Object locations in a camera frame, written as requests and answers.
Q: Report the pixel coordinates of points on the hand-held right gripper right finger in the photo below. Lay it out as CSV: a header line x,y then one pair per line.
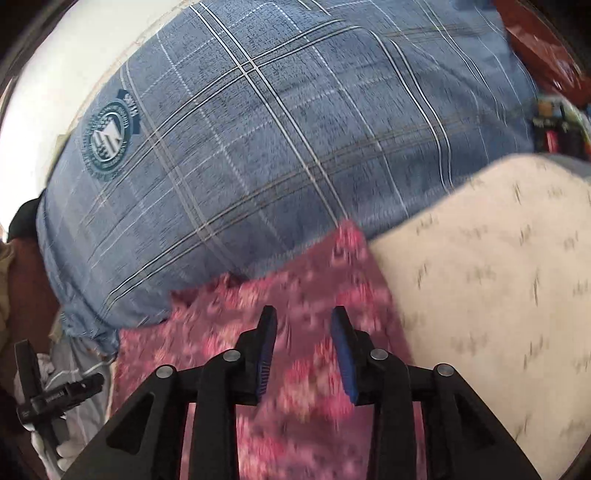
x,y
341,355

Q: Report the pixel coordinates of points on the small dark clutter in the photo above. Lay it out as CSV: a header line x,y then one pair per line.
x,y
561,129

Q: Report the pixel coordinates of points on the white sprig-patterned pillow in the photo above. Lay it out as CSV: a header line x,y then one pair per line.
x,y
485,300

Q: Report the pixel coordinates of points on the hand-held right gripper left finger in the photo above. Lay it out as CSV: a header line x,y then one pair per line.
x,y
267,350

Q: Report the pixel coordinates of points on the red plastic bag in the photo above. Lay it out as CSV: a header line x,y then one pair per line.
x,y
531,41

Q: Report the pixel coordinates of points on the purple floral shirt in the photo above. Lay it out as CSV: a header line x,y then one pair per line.
x,y
304,295

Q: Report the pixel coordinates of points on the brown sofa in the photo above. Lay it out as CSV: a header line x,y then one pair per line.
x,y
27,286

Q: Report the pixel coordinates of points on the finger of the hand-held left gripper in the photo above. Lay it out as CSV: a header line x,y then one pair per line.
x,y
27,369
69,394

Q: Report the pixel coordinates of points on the black cloth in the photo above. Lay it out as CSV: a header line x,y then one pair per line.
x,y
25,221

